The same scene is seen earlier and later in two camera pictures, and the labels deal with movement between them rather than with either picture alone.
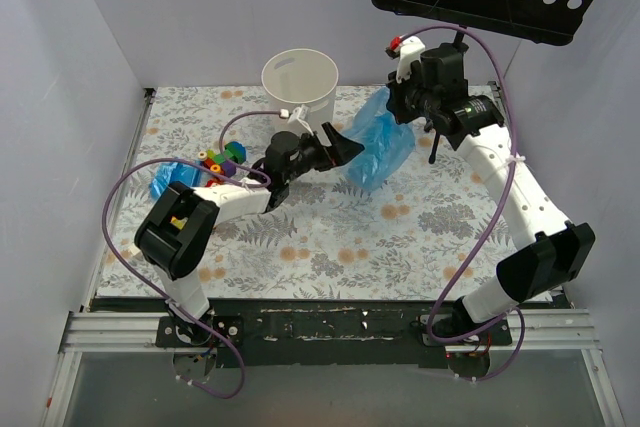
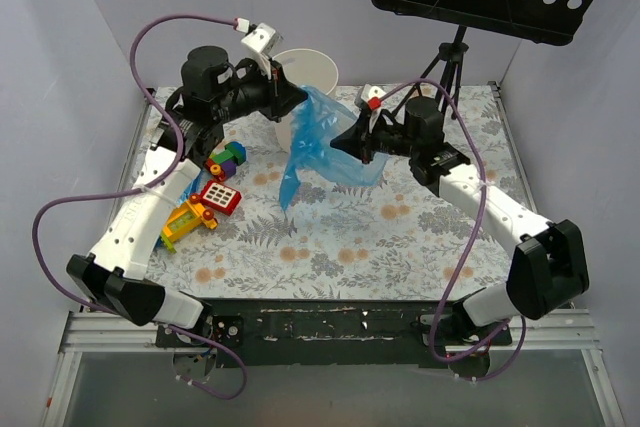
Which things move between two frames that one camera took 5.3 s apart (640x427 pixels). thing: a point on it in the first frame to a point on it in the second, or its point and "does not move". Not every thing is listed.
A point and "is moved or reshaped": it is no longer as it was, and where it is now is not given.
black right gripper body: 397,98 to 365,136
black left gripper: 323,152 to 276,95
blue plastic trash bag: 386,143 is moved or reshaped
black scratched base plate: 330,332 does not move
